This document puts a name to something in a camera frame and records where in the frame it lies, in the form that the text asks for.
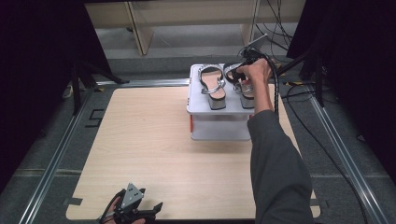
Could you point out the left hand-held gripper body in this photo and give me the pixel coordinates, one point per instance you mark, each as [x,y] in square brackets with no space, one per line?
[130,199]

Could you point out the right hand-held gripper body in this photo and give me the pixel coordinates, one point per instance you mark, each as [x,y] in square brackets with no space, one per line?
[253,53]

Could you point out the black silver block-heel sandal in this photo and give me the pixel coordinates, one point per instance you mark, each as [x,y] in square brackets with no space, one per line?
[247,93]
[213,84]

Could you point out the white two-tier shoe rack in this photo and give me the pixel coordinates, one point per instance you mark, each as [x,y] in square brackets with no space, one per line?
[222,127]

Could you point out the person's right hand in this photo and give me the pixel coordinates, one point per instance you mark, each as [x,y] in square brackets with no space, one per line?
[258,73]

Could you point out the person's left hand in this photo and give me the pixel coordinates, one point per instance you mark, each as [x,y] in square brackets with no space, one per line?
[112,210]

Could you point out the yellow tape piece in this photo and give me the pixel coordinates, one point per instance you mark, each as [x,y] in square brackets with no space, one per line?
[295,83]
[281,67]

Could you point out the black tape strip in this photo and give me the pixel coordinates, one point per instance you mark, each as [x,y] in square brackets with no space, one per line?
[319,203]
[73,201]

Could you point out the black tripod stand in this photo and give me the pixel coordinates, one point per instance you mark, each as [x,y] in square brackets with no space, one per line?
[318,81]
[76,90]

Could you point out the beige wooden desk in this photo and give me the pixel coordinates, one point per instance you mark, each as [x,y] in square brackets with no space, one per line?
[143,34]

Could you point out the black curtain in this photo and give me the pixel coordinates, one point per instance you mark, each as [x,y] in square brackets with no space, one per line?
[358,77]
[34,77]

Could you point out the aluminium floor rail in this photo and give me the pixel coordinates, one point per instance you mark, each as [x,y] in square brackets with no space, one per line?
[53,165]
[143,82]
[348,165]

